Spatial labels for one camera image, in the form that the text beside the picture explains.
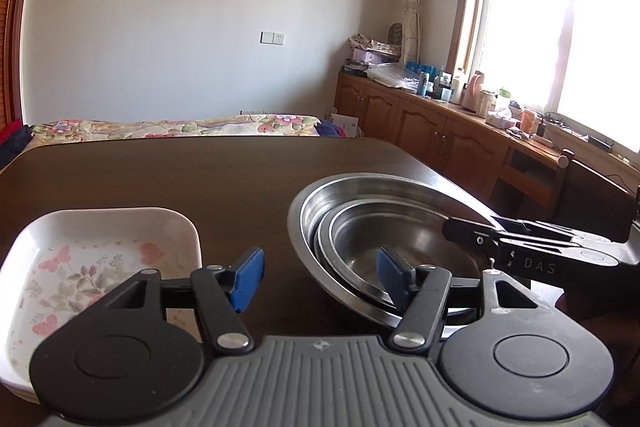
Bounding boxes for red and navy pillows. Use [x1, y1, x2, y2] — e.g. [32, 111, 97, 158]
[0, 119, 34, 170]

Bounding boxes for window with wooden frame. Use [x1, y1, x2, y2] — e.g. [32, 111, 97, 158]
[456, 0, 639, 159]

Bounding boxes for wooden slatted wardrobe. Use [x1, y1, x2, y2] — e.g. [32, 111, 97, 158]
[0, 0, 51, 134]

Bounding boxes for small steel bowl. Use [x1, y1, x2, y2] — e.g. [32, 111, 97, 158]
[326, 211, 486, 298]

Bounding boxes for large steel bowl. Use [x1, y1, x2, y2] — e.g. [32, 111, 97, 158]
[288, 172, 497, 327]

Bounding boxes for floral square plate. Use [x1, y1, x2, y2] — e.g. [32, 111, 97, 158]
[1, 207, 202, 402]

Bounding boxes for stack of books and papers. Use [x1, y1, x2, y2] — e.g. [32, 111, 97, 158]
[342, 34, 401, 77]

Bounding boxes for wooden chair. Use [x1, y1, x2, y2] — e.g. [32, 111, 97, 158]
[549, 148, 639, 243]

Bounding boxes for floral bed quilt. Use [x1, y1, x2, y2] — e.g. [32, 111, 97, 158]
[32, 114, 346, 146]

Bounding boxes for wooden side cabinet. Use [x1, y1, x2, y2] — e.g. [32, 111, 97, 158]
[334, 72, 561, 220]

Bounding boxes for white wall switch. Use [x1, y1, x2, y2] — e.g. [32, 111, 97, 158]
[259, 31, 285, 46]

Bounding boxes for person's right hand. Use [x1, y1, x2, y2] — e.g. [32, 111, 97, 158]
[555, 291, 639, 358]

